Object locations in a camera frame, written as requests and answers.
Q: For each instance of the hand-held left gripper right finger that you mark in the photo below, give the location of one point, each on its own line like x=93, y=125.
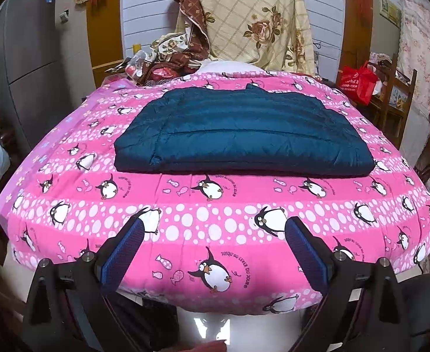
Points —
x=306, y=256

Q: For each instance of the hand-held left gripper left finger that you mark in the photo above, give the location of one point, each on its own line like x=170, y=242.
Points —
x=121, y=256

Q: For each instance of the teal down jacket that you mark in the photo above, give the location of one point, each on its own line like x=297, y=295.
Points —
x=237, y=132

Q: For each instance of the pink penguin print blanket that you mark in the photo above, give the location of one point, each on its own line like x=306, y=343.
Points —
x=215, y=216

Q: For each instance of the wooden chair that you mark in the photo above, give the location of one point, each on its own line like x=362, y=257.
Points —
x=393, y=102

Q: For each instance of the red shopping bag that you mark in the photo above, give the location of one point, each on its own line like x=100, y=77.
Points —
x=358, y=82

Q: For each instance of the red patterned pouch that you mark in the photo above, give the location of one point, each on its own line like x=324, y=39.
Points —
x=160, y=72

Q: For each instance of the white pillow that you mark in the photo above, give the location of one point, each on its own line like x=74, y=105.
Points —
x=229, y=68

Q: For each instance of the grey refrigerator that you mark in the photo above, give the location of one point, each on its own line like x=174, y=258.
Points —
x=31, y=62

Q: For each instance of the wooden door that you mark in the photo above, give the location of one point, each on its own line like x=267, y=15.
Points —
x=105, y=36

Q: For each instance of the brown floral cloth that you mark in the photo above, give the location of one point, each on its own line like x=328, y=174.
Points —
x=196, y=25

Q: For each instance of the pink floral mattress cover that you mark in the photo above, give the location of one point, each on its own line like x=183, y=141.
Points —
x=426, y=44

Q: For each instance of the cream floral quilt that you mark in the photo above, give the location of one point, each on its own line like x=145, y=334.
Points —
x=248, y=3

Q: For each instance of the wooden door frame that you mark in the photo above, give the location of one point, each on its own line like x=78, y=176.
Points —
x=358, y=25

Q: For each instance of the white wall switch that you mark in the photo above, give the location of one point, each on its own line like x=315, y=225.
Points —
x=64, y=16

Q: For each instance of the wall calendar poster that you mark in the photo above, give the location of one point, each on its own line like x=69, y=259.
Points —
x=389, y=10

